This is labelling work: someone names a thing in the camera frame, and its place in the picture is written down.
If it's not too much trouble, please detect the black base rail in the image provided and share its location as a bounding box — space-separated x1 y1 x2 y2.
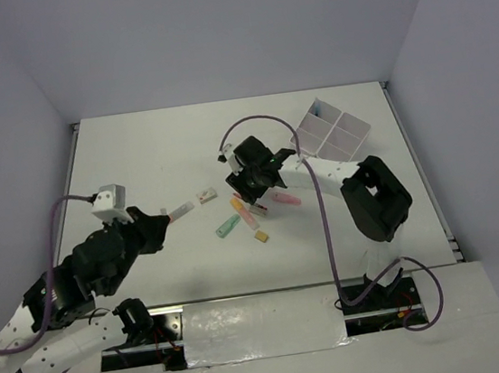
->
100 277 428 373

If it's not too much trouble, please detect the yellow eraser block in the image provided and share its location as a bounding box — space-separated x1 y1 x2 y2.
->
255 230 268 243

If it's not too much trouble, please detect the silver foil covered panel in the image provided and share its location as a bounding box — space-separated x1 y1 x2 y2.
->
183 284 351 368

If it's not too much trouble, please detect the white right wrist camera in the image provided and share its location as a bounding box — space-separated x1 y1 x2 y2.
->
217 143 242 174

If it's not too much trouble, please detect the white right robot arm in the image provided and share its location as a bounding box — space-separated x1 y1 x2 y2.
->
218 136 412 308

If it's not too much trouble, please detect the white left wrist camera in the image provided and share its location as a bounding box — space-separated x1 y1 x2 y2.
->
91 184 132 225

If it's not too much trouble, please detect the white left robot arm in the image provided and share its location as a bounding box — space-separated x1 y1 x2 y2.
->
0 206 171 373

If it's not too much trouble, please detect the blue gel pen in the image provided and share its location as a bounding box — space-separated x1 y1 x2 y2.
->
314 101 321 117

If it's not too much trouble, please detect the white storage container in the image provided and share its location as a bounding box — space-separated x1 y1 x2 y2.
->
316 112 372 163
296 98 343 156

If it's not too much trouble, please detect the pink correction tape dispenser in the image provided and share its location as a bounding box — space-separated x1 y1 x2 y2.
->
270 191 302 206

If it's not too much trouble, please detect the white eraser in sleeve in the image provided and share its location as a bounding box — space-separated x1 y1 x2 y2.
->
249 204 268 217

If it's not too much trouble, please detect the white right storage container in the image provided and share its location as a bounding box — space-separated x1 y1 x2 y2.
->
316 112 372 163

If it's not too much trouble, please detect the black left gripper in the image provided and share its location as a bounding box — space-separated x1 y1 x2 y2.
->
95 201 180 296

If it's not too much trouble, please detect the yellow pink highlighter marker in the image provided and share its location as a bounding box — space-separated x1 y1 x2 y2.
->
230 197 259 230

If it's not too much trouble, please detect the white staples box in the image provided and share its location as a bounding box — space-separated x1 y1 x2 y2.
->
196 188 218 204

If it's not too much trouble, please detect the white left storage container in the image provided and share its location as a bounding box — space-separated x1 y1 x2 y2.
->
296 98 343 156

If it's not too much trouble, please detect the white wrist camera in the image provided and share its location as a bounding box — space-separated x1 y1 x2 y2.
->
217 143 242 174
91 184 132 225

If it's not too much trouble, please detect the orange grey highlighter marker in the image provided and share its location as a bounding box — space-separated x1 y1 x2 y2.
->
168 201 194 222

